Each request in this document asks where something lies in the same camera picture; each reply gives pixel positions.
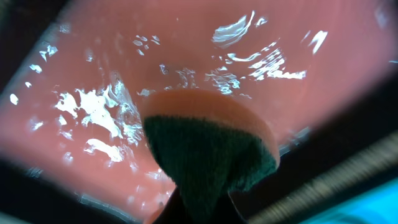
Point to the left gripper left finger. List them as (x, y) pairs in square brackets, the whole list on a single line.
[(173, 212)]

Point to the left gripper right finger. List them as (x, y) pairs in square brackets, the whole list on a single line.
[(227, 212)]

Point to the dark red tray with water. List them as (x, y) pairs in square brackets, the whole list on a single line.
[(72, 109)]

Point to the teal plastic serving tray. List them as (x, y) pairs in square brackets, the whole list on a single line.
[(376, 206)]

